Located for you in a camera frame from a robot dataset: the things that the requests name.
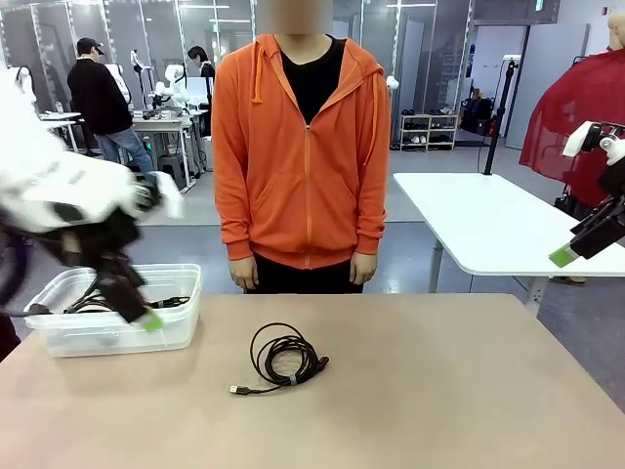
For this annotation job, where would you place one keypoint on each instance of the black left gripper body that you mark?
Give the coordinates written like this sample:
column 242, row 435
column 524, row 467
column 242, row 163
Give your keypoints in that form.
column 112, row 234

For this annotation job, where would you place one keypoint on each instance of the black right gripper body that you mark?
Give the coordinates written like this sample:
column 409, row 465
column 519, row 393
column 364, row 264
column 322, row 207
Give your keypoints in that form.
column 608, row 225

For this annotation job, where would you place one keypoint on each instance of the person's right forearm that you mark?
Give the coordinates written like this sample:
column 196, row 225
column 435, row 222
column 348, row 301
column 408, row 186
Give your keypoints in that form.
column 234, row 225

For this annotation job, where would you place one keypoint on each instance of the person's left forearm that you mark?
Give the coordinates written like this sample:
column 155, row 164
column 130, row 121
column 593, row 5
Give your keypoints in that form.
column 371, row 220

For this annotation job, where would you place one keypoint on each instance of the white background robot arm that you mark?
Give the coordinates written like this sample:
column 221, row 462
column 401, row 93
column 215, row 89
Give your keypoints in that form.
column 173, row 75

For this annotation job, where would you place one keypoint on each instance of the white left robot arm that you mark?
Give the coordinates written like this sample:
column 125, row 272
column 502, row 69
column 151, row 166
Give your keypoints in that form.
column 49, row 181

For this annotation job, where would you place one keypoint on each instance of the person's right hand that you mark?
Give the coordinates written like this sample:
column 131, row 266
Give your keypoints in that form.
column 244, row 273

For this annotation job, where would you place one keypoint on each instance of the person's left hand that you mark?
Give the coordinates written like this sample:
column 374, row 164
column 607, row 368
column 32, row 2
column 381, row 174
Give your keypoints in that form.
column 363, row 269

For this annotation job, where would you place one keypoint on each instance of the black handbag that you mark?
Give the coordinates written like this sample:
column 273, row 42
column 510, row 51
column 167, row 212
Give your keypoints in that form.
column 566, row 205

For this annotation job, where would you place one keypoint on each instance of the clear plastic storage bin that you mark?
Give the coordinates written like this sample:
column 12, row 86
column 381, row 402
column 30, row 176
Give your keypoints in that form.
column 180, row 332

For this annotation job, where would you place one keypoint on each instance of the large white table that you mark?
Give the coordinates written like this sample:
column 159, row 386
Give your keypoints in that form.
column 488, row 210

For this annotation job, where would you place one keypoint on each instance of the grey plastic stool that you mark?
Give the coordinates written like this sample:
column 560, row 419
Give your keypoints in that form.
column 168, row 163

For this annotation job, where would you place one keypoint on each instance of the cluttered white work desk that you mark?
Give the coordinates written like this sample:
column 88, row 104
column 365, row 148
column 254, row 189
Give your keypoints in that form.
column 161, row 122

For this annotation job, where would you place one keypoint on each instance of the red sheer garment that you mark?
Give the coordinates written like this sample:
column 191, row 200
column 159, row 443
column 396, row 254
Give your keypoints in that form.
column 561, row 107

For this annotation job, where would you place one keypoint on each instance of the long white desk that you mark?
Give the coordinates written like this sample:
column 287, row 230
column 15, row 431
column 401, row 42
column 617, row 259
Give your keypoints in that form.
column 61, row 116

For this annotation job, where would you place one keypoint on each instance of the man in black jacket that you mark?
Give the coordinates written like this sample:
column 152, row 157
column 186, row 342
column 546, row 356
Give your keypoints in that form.
column 97, row 98

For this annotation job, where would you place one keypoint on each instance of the black tripod pole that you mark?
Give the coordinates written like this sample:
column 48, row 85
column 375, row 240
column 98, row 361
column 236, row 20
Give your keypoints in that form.
column 495, row 132

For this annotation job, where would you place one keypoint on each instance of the black backpack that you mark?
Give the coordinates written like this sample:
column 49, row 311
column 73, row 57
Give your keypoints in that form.
column 476, row 117

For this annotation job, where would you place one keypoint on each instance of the wooden shoe rack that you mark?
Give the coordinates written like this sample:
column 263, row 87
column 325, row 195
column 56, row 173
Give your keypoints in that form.
column 429, row 128

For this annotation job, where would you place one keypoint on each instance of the person in orange hoodie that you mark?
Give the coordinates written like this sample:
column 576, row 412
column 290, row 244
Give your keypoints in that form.
column 303, row 195

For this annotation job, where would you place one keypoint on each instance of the beige mannequin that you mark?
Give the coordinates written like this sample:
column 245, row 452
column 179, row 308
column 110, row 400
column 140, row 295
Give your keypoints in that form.
column 617, row 29

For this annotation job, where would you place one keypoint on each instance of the person with long black hair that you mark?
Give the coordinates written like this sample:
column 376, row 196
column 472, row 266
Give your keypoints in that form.
column 197, row 54

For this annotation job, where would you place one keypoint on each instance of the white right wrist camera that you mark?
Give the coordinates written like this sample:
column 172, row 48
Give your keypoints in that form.
column 576, row 141

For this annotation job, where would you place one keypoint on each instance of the black camera tripod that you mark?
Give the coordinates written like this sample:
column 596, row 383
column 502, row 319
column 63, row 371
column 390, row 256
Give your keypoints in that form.
column 210, row 98

